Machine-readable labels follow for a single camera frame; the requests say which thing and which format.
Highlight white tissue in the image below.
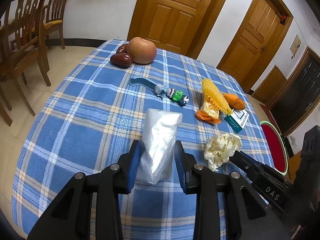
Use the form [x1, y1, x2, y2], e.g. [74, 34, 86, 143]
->
[203, 133, 242, 172]

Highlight clear plastic bag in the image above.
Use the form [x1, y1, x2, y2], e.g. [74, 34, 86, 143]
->
[136, 108, 183, 185]

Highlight orange snack packet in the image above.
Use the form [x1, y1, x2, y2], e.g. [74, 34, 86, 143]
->
[195, 101, 221, 125]

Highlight yellow foam fruit net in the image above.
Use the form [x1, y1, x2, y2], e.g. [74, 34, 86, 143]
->
[202, 78, 233, 115]

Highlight red bin with green rim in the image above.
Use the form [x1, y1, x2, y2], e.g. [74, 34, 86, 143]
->
[260, 121, 288, 176]

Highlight dark entrance door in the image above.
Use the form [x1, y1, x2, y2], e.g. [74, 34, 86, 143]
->
[269, 47, 319, 137]

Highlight teal and white box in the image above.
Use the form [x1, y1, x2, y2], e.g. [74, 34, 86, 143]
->
[225, 109, 249, 133]

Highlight blue plaid tablecloth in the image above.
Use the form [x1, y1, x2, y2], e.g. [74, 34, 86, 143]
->
[11, 40, 273, 233]

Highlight green toy car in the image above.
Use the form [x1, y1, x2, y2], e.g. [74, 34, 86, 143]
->
[166, 88, 189, 106]

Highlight blue toy knife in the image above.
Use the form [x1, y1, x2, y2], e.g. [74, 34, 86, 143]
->
[129, 77, 168, 99]

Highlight front red jujube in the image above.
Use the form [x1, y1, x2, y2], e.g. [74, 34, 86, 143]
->
[110, 53, 133, 68]

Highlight red jujube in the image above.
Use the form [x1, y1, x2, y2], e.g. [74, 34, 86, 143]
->
[116, 44, 128, 54]
[110, 53, 133, 68]

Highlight rear red jujube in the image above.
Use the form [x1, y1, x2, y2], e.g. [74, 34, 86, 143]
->
[116, 44, 128, 54]

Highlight large apple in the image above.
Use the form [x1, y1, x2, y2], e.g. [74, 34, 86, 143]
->
[127, 37, 157, 64]

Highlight middle wooden door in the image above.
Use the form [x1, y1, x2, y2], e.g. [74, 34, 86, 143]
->
[217, 0, 293, 93]

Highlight wooden door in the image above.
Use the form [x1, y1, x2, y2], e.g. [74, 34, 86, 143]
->
[127, 0, 226, 59]
[217, 0, 293, 93]

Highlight near wooden chair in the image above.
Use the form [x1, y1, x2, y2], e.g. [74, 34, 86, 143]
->
[1, 0, 51, 116]

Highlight far wooden chair with cushion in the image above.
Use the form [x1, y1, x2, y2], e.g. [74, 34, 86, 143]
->
[43, 0, 67, 49]

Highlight left wooden door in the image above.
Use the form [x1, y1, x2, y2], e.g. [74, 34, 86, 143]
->
[127, 0, 226, 59]

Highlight low wooden wall panel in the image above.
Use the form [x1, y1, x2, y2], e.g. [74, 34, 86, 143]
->
[252, 66, 287, 106]

